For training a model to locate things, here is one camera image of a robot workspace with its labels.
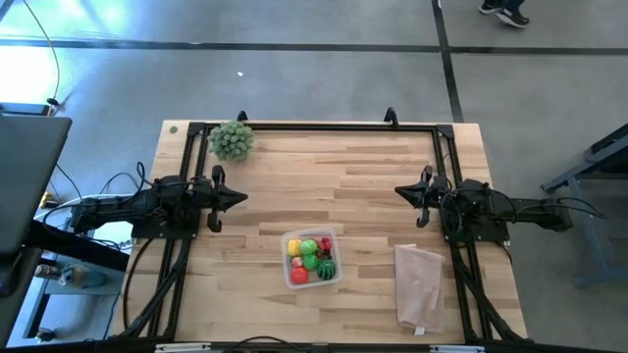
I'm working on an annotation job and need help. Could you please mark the striped green watermelon toy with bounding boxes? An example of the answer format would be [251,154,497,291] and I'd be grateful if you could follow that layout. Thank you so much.
[316,259,338,281]

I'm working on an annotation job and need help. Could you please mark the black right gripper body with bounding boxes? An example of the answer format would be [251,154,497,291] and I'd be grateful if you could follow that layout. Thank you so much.
[415,165,452,228]

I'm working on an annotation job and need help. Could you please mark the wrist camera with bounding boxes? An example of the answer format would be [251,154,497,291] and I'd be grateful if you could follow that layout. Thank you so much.
[429,183,452,210]
[195,183,220,210]

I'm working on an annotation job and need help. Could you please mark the silver aluminium bracket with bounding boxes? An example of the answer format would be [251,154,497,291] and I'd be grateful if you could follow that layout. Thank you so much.
[429,344,487,353]
[154,342,212,353]

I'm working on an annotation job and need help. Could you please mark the thin yellow cable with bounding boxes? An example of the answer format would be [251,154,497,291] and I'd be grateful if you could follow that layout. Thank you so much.
[20,0,61,107]

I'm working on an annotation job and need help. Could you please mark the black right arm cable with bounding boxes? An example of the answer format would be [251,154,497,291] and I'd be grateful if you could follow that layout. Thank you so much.
[439,188,608,236]

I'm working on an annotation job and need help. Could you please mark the potted green artificial plant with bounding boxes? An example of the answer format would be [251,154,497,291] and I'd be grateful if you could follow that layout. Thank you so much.
[206,120,257,163]

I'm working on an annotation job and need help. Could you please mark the clear plastic tupperware container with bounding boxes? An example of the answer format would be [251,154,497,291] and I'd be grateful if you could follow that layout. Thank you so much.
[280,226,343,290]

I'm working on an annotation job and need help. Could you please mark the white paper sign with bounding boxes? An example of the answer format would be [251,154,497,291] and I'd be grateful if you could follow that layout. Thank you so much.
[91,220,137,257]

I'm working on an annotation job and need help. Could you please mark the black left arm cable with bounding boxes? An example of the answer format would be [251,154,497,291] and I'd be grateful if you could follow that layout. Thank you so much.
[41,161,148,222]

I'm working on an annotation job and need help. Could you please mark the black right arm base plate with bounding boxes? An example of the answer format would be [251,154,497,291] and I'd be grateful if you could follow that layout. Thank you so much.
[440,215,511,243]

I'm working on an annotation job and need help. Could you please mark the thin black cable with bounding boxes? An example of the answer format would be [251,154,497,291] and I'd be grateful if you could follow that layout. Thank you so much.
[221,334,306,353]
[121,237,154,330]

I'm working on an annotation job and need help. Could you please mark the grey desk top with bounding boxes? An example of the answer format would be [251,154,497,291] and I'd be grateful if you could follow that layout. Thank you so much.
[0,113,74,256]

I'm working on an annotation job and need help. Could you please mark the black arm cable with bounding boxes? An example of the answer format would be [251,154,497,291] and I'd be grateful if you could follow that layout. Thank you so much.
[439,188,608,236]
[41,161,148,222]

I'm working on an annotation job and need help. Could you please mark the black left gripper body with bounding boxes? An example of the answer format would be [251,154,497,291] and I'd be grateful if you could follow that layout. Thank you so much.
[190,165,227,234]

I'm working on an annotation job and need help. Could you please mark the teal bottle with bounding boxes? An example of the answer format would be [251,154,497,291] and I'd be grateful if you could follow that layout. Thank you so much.
[57,262,108,290]

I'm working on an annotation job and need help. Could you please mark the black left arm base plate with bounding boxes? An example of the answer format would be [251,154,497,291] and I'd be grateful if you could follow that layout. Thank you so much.
[130,215,202,240]

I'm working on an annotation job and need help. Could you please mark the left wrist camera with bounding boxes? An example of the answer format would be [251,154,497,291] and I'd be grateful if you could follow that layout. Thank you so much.
[195,183,220,210]

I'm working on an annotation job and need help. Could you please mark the beige folded cloth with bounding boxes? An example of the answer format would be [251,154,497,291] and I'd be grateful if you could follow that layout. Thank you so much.
[393,243,447,337]

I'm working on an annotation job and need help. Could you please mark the blue-grey metal table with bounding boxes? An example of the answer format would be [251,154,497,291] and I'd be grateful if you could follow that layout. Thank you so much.
[542,122,628,290]

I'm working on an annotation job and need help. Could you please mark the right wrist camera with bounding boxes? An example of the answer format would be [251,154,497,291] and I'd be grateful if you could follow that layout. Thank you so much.
[429,183,452,210]

